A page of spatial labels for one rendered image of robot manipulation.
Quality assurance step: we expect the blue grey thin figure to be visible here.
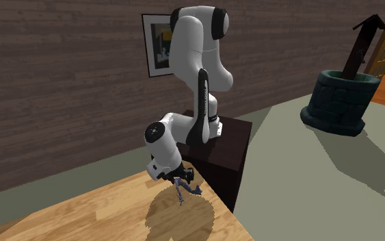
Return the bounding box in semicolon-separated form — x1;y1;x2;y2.
173;177;203;206

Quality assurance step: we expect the dark robot stand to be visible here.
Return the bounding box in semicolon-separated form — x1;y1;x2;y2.
176;109;253;214

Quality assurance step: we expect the dark green stone well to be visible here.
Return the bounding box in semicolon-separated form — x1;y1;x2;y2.
300;14;385;137

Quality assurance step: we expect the framed wall picture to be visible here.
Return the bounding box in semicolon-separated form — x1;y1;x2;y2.
141;13;176;78

